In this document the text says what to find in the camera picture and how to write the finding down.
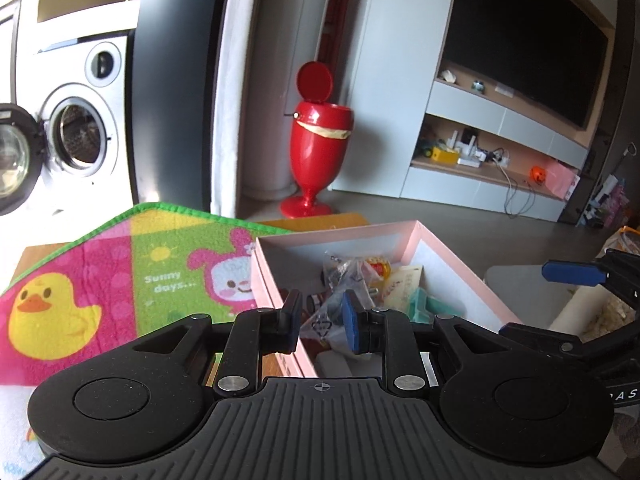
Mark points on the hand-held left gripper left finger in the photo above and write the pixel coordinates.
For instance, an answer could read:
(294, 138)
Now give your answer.
(292, 335)

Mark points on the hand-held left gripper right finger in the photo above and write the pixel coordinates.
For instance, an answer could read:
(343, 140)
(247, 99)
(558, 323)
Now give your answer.
(351, 325)

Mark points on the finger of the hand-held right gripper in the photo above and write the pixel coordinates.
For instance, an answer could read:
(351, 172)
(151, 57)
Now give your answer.
(550, 340)
(575, 272)

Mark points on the clear plastic bag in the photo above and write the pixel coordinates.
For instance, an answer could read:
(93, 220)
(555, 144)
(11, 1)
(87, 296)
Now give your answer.
(320, 325)

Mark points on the pink cardboard box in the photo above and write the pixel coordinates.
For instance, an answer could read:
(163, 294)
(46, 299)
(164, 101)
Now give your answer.
(452, 280)

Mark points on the white charger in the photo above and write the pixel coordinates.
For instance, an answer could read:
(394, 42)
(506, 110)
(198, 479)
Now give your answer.
(332, 365)

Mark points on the clear bag with dark item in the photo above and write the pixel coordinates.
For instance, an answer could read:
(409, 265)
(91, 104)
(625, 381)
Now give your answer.
(350, 272)

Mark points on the cream fluffy cloth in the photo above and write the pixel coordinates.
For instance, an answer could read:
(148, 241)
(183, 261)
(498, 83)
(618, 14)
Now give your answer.
(615, 317)

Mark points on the cream card packet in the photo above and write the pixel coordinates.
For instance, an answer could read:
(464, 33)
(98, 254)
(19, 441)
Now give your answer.
(402, 287)

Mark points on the small yellow red toy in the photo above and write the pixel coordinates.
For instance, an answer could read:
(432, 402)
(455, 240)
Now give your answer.
(379, 266)

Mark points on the colourful toy packages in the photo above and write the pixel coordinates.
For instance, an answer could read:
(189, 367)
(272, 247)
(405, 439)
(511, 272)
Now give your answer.
(607, 202)

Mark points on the teal plastic item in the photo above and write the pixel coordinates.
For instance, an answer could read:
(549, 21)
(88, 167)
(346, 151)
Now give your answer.
(430, 307)

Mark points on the pink paper bag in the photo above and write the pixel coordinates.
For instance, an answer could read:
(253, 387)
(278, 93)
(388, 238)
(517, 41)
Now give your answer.
(564, 180)

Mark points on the orange pumpkin toy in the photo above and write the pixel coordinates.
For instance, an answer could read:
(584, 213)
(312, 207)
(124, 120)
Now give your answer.
(538, 175)

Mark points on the white television cabinet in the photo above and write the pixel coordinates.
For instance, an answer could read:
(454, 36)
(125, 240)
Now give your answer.
(440, 185)

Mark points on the white router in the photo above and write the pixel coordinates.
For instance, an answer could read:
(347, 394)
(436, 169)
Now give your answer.
(465, 150)

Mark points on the red trash bin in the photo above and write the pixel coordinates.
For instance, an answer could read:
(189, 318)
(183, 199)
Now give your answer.
(312, 160)

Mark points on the green toy car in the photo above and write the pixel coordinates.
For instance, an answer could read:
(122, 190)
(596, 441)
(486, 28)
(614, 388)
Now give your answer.
(425, 148)

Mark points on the small white shelf box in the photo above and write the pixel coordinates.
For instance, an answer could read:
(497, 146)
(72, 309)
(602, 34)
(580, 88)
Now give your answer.
(503, 91)

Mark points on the colourful cartoon play mat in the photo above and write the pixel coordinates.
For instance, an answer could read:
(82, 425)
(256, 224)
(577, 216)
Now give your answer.
(75, 270)

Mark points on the white crumpled object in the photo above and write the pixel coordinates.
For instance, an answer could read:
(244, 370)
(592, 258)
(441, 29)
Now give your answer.
(448, 77)

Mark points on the black television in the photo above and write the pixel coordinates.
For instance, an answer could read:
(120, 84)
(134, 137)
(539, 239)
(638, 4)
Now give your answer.
(525, 35)

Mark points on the white tall cabinet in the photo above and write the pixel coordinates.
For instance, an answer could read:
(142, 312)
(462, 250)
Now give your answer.
(395, 60)

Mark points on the grey refrigerator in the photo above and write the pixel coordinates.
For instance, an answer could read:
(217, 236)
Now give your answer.
(175, 85)

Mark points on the silver washing machine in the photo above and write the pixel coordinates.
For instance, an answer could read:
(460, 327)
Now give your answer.
(115, 110)

